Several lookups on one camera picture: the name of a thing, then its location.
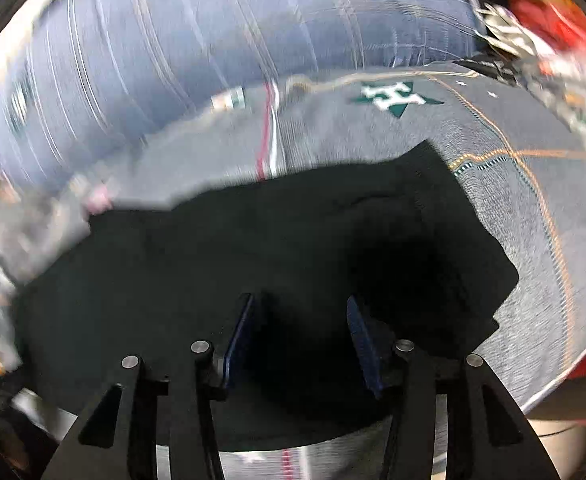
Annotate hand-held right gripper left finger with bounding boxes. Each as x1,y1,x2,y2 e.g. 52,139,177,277
40,292,259,480

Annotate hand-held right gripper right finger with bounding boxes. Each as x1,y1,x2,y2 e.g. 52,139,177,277
345,294,561,480

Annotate black pants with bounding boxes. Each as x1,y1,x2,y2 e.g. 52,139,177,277
15,140,520,453

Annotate grey star printed bedsheet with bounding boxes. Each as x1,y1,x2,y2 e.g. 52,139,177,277
0,60,586,480

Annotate blue plaid pillow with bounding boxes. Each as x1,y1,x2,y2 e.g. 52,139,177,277
0,0,489,201

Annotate clear plastic bag clutter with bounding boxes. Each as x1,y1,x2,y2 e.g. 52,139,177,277
476,2,586,171

